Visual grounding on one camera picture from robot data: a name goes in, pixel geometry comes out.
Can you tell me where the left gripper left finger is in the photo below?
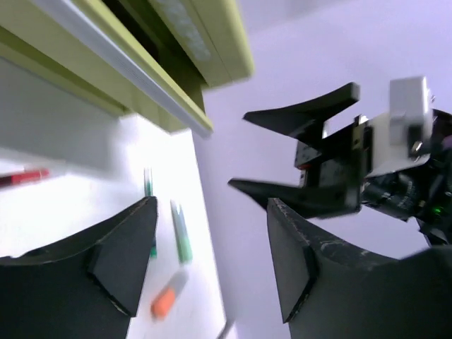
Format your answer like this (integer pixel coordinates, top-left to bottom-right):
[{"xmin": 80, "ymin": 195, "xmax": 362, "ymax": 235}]
[{"xmin": 1, "ymin": 196, "xmax": 157, "ymax": 338}]

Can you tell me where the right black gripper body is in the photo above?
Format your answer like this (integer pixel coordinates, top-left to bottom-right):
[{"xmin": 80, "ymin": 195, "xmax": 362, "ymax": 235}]
[{"xmin": 294, "ymin": 115, "xmax": 373, "ymax": 192}]

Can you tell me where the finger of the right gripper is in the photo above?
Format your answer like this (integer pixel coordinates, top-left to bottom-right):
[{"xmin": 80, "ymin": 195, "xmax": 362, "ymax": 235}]
[
  {"xmin": 228, "ymin": 179, "xmax": 360, "ymax": 219},
  {"xmin": 243, "ymin": 82, "xmax": 360, "ymax": 140}
]

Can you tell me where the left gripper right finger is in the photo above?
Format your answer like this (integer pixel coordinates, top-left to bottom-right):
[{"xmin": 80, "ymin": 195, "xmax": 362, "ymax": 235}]
[{"xmin": 267, "ymin": 198, "xmax": 451, "ymax": 338}]

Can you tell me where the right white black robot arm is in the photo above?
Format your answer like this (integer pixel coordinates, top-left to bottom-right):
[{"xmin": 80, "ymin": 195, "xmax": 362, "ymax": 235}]
[{"xmin": 229, "ymin": 76, "xmax": 451, "ymax": 245}]

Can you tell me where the orange highlighter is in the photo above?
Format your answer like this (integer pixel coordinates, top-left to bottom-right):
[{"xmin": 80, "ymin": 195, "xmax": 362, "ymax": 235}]
[{"xmin": 150, "ymin": 269, "xmax": 189, "ymax": 319}]

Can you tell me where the green highlighter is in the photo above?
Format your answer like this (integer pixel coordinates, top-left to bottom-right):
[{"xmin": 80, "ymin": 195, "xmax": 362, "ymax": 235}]
[{"xmin": 170, "ymin": 200, "xmax": 193, "ymax": 265}]

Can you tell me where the green gel pen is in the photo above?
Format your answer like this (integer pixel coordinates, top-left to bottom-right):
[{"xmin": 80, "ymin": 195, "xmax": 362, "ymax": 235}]
[{"xmin": 143, "ymin": 167, "xmax": 157, "ymax": 258}]

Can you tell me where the red gel pen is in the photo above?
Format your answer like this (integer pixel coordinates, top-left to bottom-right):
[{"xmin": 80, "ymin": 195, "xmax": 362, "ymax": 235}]
[{"xmin": 0, "ymin": 168, "xmax": 50, "ymax": 189}]

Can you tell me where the green metal drawer chest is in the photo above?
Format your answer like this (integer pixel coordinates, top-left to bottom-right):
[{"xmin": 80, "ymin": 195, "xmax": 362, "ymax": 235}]
[{"xmin": 1, "ymin": 1, "xmax": 254, "ymax": 137}]

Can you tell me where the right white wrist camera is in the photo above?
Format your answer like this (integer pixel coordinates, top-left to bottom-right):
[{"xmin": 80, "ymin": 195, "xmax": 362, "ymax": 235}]
[{"xmin": 367, "ymin": 76, "xmax": 434, "ymax": 177}]

